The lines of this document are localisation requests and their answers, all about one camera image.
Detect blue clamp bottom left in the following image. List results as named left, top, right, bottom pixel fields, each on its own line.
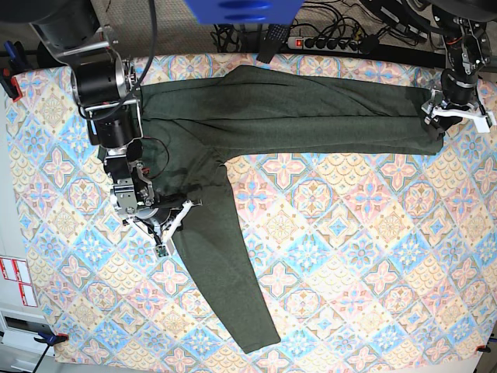
left=33, top=332, right=69, bottom=373

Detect white power strip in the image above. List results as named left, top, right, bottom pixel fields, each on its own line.
left=287, top=37, right=359, bottom=53

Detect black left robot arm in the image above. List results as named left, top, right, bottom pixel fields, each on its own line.
left=402, top=1, right=496, bottom=140

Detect blue clamp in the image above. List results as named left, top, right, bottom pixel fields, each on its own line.
left=33, top=332, right=69, bottom=373
left=1, top=41, right=23, bottom=103

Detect red white labels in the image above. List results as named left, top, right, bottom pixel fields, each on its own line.
left=1, top=256, right=37, bottom=308

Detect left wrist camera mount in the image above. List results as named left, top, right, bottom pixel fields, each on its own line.
left=422, top=89, right=496, bottom=134

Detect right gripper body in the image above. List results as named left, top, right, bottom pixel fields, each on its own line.
left=122, top=206, right=182, bottom=239

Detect patterned tile tablecloth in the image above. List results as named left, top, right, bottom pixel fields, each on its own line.
left=1, top=68, right=496, bottom=372

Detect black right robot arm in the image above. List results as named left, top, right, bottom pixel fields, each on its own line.
left=28, top=1, right=193, bottom=246

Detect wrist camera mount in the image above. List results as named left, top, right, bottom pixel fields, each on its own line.
left=422, top=89, right=496, bottom=134
left=123, top=199, right=203, bottom=258

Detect orange clamp bottom right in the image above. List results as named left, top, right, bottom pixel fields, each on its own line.
left=476, top=345, right=492, bottom=353

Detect dark green long-sleeve shirt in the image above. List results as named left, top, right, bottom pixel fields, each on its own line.
left=142, top=66, right=443, bottom=353

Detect blue clamp top left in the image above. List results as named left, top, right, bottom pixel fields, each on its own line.
left=1, top=41, right=23, bottom=103

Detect blue plastic box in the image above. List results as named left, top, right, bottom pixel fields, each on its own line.
left=186, top=0, right=304, bottom=25

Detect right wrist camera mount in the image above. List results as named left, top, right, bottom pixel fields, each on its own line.
left=123, top=199, right=203, bottom=258

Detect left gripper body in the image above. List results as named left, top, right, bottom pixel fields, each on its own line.
left=441, top=69, right=478, bottom=111

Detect black remote control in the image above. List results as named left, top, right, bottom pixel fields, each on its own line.
left=256, top=24, right=290, bottom=64

